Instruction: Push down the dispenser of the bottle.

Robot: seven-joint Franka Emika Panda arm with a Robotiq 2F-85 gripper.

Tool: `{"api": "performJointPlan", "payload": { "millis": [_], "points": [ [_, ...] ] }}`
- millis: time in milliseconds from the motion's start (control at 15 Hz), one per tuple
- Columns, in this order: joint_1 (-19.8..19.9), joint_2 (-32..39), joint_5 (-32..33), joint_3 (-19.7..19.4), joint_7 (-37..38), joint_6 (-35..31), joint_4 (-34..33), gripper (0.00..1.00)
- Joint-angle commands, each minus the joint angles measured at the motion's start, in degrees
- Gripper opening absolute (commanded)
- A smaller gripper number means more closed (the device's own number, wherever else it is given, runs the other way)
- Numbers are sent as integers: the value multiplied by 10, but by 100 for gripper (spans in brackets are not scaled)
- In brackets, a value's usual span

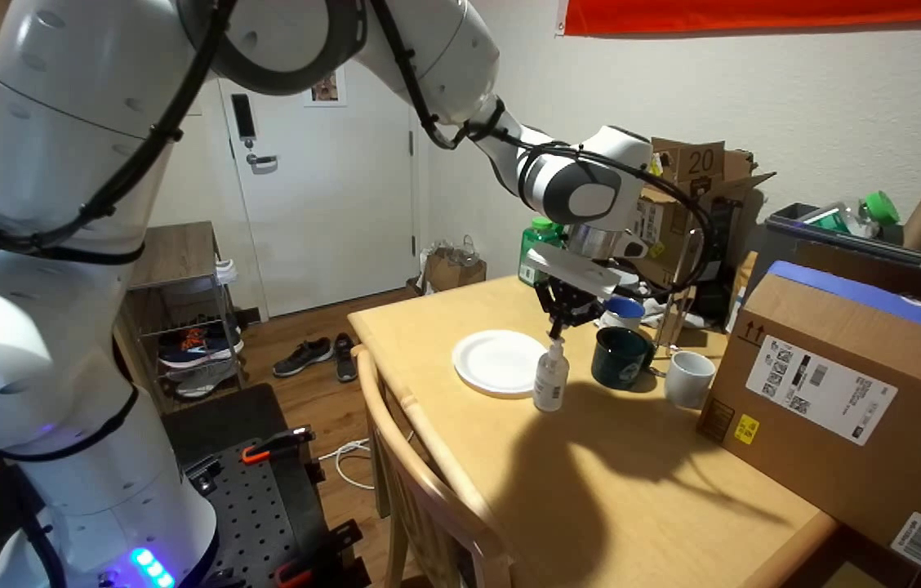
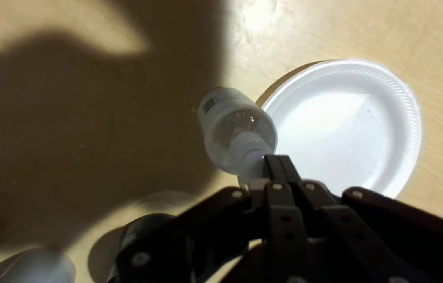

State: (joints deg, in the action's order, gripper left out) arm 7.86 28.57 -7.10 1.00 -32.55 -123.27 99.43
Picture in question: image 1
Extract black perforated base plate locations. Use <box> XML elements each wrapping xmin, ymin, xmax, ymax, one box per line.
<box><xmin>159</xmin><ymin>382</ymin><xmax>373</xmax><ymax>588</ymax></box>

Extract orange black clamp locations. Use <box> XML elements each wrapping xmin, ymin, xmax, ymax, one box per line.
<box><xmin>237</xmin><ymin>423</ymin><xmax>317</xmax><ymax>470</ymax></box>
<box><xmin>271</xmin><ymin>520</ymin><xmax>367</xmax><ymax>588</ymax></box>

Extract clear white pump bottle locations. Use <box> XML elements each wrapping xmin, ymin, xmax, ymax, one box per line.
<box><xmin>533</xmin><ymin>337</ymin><xmax>572</xmax><ymax>418</ymax></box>

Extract white foam plate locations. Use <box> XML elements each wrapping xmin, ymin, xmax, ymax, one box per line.
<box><xmin>451</xmin><ymin>326</ymin><xmax>553</xmax><ymax>398</ymax></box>

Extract red banner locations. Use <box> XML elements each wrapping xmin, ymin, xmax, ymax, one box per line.
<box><xmin>562</xmin><ymin>0</ymin><xmax>921</xmax><ymax>38</ymax></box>

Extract green plastic item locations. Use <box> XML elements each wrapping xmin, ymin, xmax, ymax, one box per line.
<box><xmin>858</xmin><ymin>188</ymin><xmax>905</xmax><ymax>233</ymax></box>

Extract black door lock with handle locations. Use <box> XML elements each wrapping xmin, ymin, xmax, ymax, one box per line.
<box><xmin>228</xmin><ymin>92</ymin><xmax>280</xmax><ymax>175</ymax></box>

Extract white floor cable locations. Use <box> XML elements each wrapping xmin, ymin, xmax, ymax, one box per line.
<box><xmin>317</xmin><ymin>434</ymin><xmax>379</xmax><ymax>496</ymax></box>

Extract wooden shoe rack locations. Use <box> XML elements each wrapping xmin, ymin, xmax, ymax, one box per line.
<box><xmin>114</xmin><ymin>220</ymin><xmax>256</xmax><ymax>410</ymax></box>

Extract brown paper bag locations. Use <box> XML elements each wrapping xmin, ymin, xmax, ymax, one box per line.
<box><xmin>422</xmin><ymin>237</ymin><xmax>490</xmax><ymax>294</ymax></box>

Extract open stacked cardboard boxes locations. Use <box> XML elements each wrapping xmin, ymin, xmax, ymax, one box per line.
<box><xmin>633</xmin><ymin>132</ymin><xmax>776</xmax><ymax>294</ymax></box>

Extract white sneaker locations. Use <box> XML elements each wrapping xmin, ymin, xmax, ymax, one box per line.
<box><xmin>169</xmin><ymin>356</ymin><xmax>244</xmax><ymax>402</ymax></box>

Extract plain white mug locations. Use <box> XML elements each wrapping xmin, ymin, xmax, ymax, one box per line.
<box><xmin>664</xmin><ymin>349</ymin><xmax>718</xmax><ymax>410</ymax></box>

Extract blue orange sneaker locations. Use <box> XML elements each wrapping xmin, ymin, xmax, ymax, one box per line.
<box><xmin>154</xmin><ymin>322</ymin><xmax>244</xmax><ymax>372</ymax></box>

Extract white door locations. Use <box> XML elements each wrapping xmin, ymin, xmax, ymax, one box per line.
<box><xmin>201</xmin><ymin>58</ymin><xmax>422</xmax><ymax>321</ymax></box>

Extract wooden chair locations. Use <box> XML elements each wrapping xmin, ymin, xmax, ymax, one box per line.
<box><xmin>349</xmin><ymin>343</ymin><xmax>520</xmax><ymax>588</ymax></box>

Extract large cardboard box with labels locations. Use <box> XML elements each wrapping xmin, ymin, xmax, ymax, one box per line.
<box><xmin>697</xmin><ymin>259</ymin><xmax>921</xmax><ymax>580</ymax></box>

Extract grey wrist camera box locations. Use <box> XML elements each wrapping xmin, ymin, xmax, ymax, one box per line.
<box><xmin>517</xmin><ymin>242</ymin><xmax>623</xmax><ymax>308</ymax></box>

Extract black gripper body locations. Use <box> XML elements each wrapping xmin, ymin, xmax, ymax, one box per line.
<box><xmin>533</xmin><ymin>272</ymin><xmax>607</xmax><ymax>322</ymax></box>

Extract grey bin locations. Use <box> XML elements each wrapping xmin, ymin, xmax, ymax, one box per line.
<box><xmin>756</xmin><ymin>199</ymin><xmax>921</xmax><ymax>294</ymax></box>

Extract small portrait picture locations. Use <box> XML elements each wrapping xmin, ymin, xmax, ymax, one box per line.
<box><xmin>308</xmin><ymin>70</ymin><xmax>343</xmax><ymax>108</ymax></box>

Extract dark green mug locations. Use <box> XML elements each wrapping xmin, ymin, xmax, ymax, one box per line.
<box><xmin>587</xmin><ymin>322</ymin><xmax>658</xmax><ymax>391</ymax></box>

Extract green bag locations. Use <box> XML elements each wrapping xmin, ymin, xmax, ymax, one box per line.
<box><xmin>517</xmin><ymin>214</ymin><xmax>572</xmax><ymax>289</ymax></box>

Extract tall metal stand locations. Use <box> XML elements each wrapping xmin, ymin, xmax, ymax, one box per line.
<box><xmin>656</xmin><ymin>226</ymin><xmax>707</xmax><ymax>351</ymax></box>

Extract black shoe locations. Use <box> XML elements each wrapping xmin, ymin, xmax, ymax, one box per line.
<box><xmin>329</xmin><ymin>331</ymin><xmax>363</xmax><ymax>386</ymax></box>
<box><xmin>267</xmin><ymin>334</ymin><xmax>337</xmax><ymax>382</ymax></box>

